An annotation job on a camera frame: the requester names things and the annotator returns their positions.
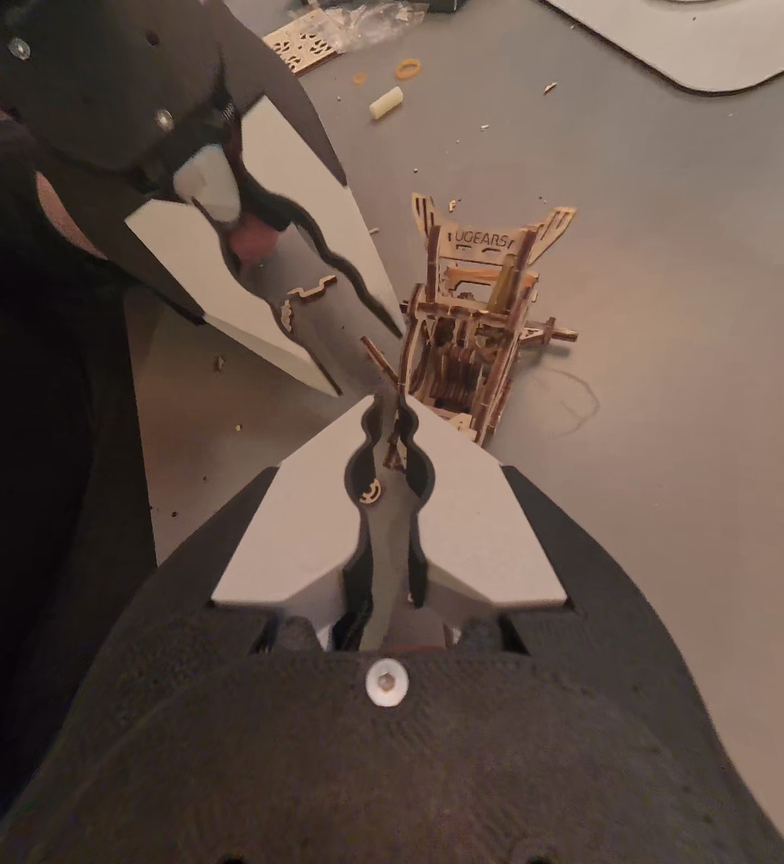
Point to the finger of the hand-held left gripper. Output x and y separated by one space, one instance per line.
311 175
196 263

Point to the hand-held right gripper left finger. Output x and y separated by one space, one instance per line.
284 526

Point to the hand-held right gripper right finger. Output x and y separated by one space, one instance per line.
493 526

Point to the wooden mechanical model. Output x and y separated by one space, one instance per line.
479 239

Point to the person's left forearm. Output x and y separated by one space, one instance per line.
0 169

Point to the wooden parts sheet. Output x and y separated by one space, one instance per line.
284 34

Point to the person's left hand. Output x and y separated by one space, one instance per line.
64 216

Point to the cream wax cylinder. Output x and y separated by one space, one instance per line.
386 103

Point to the toothed wooden strip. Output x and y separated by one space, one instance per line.
287 317

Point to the zigzag wooden piece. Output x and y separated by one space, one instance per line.
311 291

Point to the clear plastic bag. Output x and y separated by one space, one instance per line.
392 20

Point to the white tablet stand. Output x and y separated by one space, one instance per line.
702 47

